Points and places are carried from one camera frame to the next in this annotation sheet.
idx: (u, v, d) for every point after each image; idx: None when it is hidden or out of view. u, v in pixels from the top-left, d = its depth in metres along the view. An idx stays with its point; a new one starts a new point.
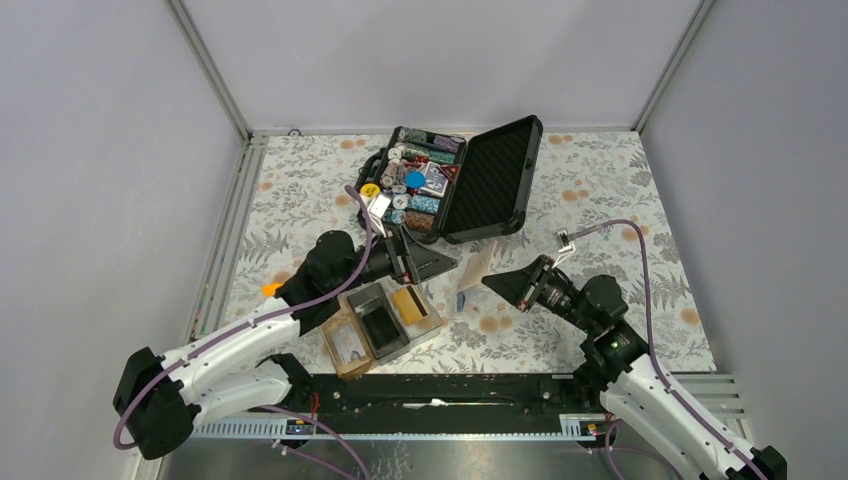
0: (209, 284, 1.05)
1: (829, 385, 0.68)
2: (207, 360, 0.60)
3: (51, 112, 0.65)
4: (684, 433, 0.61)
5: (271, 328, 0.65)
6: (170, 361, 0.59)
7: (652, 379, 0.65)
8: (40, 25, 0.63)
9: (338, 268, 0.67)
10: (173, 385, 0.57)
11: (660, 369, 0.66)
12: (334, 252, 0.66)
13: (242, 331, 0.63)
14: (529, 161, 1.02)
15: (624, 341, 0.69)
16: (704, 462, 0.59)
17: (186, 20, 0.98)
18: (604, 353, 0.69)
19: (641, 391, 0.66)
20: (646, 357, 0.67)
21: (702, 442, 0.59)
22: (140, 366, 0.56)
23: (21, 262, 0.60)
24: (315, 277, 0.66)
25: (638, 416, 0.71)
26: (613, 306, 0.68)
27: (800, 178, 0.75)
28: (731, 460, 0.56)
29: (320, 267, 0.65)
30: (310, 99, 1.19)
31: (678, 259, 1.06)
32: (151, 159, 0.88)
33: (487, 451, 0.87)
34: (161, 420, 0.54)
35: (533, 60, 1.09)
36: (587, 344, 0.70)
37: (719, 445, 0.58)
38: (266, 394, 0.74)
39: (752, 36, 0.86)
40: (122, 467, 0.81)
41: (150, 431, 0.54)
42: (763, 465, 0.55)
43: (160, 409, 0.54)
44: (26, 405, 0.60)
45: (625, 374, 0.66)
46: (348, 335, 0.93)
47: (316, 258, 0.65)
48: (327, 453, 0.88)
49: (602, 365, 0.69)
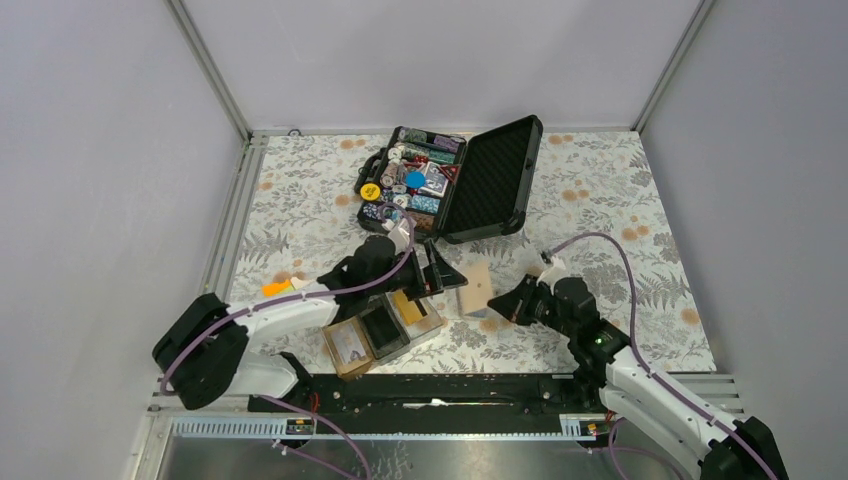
0: (209, 284, 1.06)
1: (828, 384, 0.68)
2: (267, 315, 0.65)
3: (52, 111, 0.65)
4: (669, 412, 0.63)
5: (318, 305, 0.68)
6: (236, 309, 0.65)
7: (634, 366, 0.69)
8: (40, 23, 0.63)
9: (381, 265, 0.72)
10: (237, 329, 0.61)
11: (640, 357, 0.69)
12: (379, 250, 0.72)
13: (294, 301, 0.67)
14: (529, 161, 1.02)
15: (609, 338, 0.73)
16: (692, 439, 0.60)
17: (186, 20, 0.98)
18: (590, 351, 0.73)
19: (625, 379, 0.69)
20: (628, 349, 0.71)
21: (684, 418, 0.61)
22: (208, 307, 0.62)
23: (20, 262, 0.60)
24: (358, 271, 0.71)
25: (634, 410, 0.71)
26: (579, 298, 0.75)
27: (800, 177, 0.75)
28: (714, 432, 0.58)
29: (365, 262, 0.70)
30: (310, 99, 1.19)
31: (679, 259, 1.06)
32: (151, 158, 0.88)
33: (487, 450, 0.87)
34: (221, 360, 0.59)
35: (534, 60, 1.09)
36: (572, 346, 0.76)
37: (701, 420, 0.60)
38: (278, 381, 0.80)
39: (752, 35, 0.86)
40: (123, 467, 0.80)
41: (204, 370, 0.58)
42: (747, 434, 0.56)
43: (226, 347, 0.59)
44: (24, 403, 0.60)
45: (609, 365, 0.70)
46: (348, 335, 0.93)
47: (363, 253, 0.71)
48: (327, 453, 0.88)
49: (590, 363, 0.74)
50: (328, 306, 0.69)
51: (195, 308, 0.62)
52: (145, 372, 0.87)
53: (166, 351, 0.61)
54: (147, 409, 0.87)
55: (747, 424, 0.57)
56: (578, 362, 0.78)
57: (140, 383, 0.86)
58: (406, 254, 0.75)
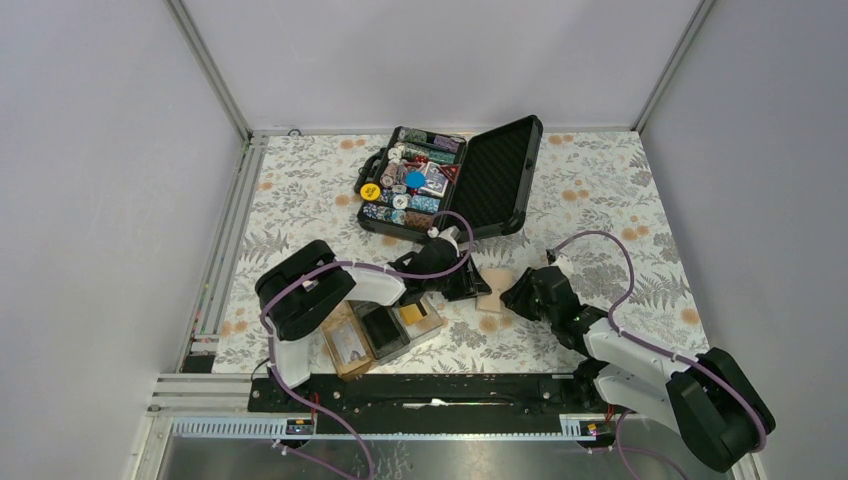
0: (209, 284, 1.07)
1: (829, 385, 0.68)
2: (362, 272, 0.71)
3: (51, 112, 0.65)
4: (637, 359, 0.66)
5: (397, 283, 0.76)
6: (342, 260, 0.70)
7: (607, 331, 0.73)
8: (39, 24, 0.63)
9: (444, 262, 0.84)
10: (341, 273, 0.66)
11: (612, 321, 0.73)
12: (442, 251, 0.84)
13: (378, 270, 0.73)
14: (529, 161, 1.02)
15: (584, 314, 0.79)
16: (661, 382, 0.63)
17: (186, 20, 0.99)
18: (571, 330, 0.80)
19: (601, 343, 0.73)
20: (603, 318, 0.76)
21: (650, 360, 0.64)
22: (318, 251, 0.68)
23: (18, 265, 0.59)
24: (422, 265, 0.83)
25: (624, 384, 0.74)
26: (554, 281, 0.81)
27: (801, 178, 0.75)
28: (677, 366, 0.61)
29: (432, 256, 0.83)
30: (310, 99, 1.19)
31: (678, 259, 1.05)
32: (151, 159, 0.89)
33: (487, 451, 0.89)
34: (323, 299, 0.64)
35: (534, 60, 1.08)
36: (556, 328, 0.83)
37: (665, 359, 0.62)
38: (297, 369, 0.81)
39: (752, 35, 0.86)
40: (123, 467, 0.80)
41: (309, 304, 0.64)
42: (709, 364, 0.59)
43: (332, 289, 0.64)
44: (22, 406, 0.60)
45: (586, 335, 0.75)
46: (348, 335, 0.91)
47: (429, 249, 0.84)
48: (327, 453, 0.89)
49: (573, 341, 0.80)
50: (396, 286, 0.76)
51: (310, 250, 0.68)
52: (145, 371, 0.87)
53: (274, 282, 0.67)
54: (147, 410, 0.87)
55: (709, 355, 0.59)
56: (562, 342, 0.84)
57: (141, 382, 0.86)
58: (464, 258, 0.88)
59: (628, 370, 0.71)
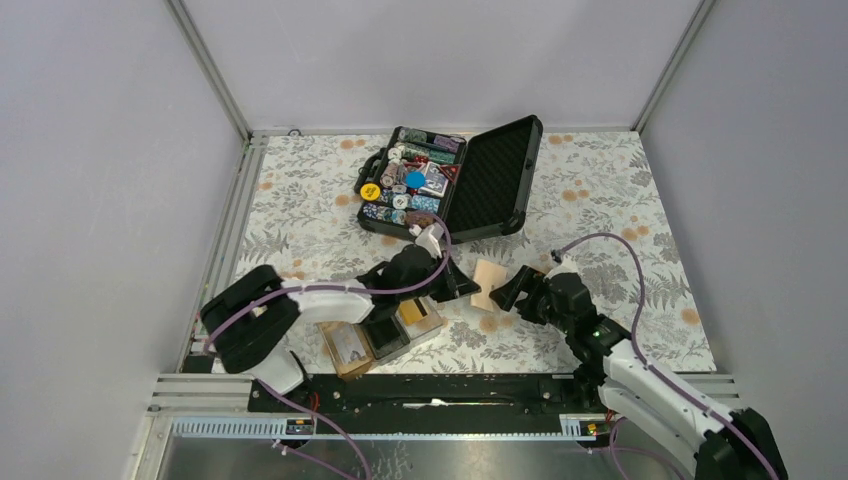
0: (209, 284, 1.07)
1: (829, 384, 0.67)
2: (316, 296, 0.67)
3: (50, 111, 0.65)
4: (665, 402, 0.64)
5: (359, 300, 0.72)
6: (289, 285, 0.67)
7: (631, 359, 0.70)
8: (39, 23, 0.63)
9: (416, 273, 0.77)
10: (287, 303, 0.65)
11: (638, 350, 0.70)
12: (414, 260, 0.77)
13: (336, 291, 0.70)
14: (529, 161, 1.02)
15: (606, 330, 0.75)
16: (687, 430, 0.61)
17: (186, 20, 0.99)
18: (588, 345, 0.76)
19: (622, 371, 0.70)
20: (626, 342, 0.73)
21: (680, 410, 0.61)
22: (265, 277, 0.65)
23: (17, 266, 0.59)
24: (395, 277, 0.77)
25: (632, 403, 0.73)
26: (574, 290, 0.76)
27: (802, 177, 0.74)
28: (710, 423, 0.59)
29: (401, 270, 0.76)
30: (310, 98, 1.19)
31: (679, 259, 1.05)
32: (151, 159, 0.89)
33: (487, 451, 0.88)
34: (267, 332, 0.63)
35: (533, 59, 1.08)
36: (571, 338, 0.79)
37: (697, 411, 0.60)
38: (288, 375, 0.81)
39: (752, 34, 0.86)
40: (123, 467, 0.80)
41: (253, 336, 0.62)
42: (740, 423, 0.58)
43: (276, 322, 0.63)
44: (22, 405, 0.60)
45: (606, 357, 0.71)
46: (348, 335, 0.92)
47: (399, 260, 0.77)
48: (327, 454, 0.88)
49: (588, 355, 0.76)
50: (363, 304, 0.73)
51: (255, 276, 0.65)
52: (145, 371, 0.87)
53: (219, 310, 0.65)
54: (147, 410, 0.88)
55: (742, 415, 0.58)
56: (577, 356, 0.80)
57: (141, 383, 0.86)
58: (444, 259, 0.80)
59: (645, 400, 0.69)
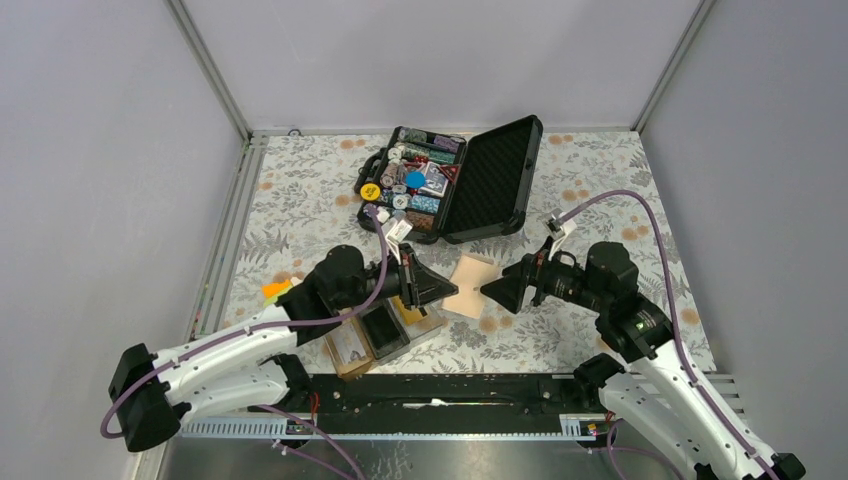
0: (209, 284, 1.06)
1: (828, 385, 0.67)
2: (197, 364, 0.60)
3: (51, 110, 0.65)
4: (703, 428, 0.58)
5: (266, 338, 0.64)
6: (162, 361, 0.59)
7: (677, 370, 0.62)
8: (40, 24, 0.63)
9: (343, 284, 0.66)
10: (158, 386, 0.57)
11: (686, 360, 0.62)
12: (341, 268, 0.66)
13: (236, 338, 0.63)
14: (529, 161, 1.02)
15: (649, 321, 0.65)
16: (719, 462, 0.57)
17: (186, 20, 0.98)
18: (624, 331, 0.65)
19: (662, 380, 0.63)
20: (672, 343, 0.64)
21: (721, 444, 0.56)
22: (130, 364, 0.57)
23: (20, 267, 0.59)
24: (320, 290, 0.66)
25: (638, 411, 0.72)
26: (621, 271, 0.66)
27: (800, 178, 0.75)
28: (750, 466, 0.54)
29: (328, 282, 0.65)
30: (310, 98, 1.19)
31: (678, 259, 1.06)
32: (151, 159, 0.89)
33: (487, 451, 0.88)
34: (143, 422, 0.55)
35: (533, 59, 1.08)
36: (603, 323, 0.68)
37: (739, 449, 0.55)
38: (261, 395, 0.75)
39: (752, 35, 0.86)
40: (123, 467, 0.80)
41: (133, 430, 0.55)
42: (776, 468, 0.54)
43: (143, 409, 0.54)
44: (26, 406, 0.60)
45: (648, 360, 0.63)
46: (348, 335, 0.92)
47: (323, 272, 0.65)
48: (327, 453, 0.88)
49: (622, 344, 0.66)
50: (279, 336, 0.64)
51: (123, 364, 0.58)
52: None
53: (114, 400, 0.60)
54: None
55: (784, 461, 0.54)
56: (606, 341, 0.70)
57: None
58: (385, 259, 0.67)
59: (676, 413, 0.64)
